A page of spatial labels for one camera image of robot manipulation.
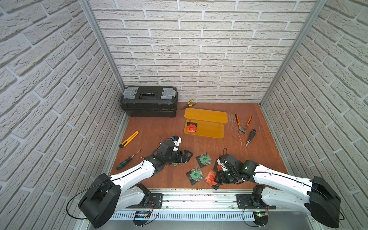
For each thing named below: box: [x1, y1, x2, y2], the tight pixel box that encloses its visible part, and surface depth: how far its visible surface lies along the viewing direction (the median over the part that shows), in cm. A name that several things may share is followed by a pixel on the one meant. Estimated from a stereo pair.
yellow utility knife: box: [118, 130, 139, 148], surface depth 97 cm
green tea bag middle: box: [195, 152, 213, 168], surface depth 90 cm
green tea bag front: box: [185, 166, 205, 185], surface depth 85 cm
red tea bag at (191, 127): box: [186, 122, 198, 133], surface depth 105 cm
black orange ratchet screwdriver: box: [245, 128, 257, 147], surface depth 101 cm
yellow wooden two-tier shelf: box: [183, 107, 229, 139], surface depth 102 cm
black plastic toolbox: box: [120, 85, 179, 118], surface depth 102 cm
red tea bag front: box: [204, 170, 218, 186], surface depth 83 cm
